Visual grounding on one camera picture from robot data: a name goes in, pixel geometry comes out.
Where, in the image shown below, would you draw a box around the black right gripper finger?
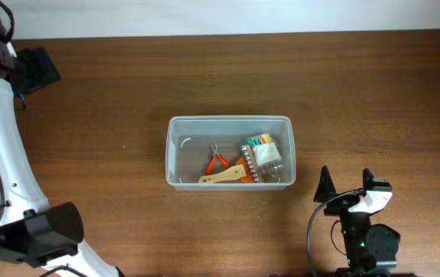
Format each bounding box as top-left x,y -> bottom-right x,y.
362,169 -> 392,192
313,165 -> 337,203

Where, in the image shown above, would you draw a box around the pack of AA batteries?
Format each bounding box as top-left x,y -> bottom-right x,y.
247,133 -> 284,179

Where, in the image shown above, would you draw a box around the clear plastic storage box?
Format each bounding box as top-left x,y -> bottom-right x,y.
165,115 -> 296,191

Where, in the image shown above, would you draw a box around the red handled cutting pliers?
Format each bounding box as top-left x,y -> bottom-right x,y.
205,145 -> 231,175

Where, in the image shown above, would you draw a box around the orange scraper wooden handle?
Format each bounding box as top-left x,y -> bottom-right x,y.
198,157 -> 246,183

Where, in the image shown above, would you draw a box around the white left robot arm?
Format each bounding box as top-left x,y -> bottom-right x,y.
0,44 -> 122,276

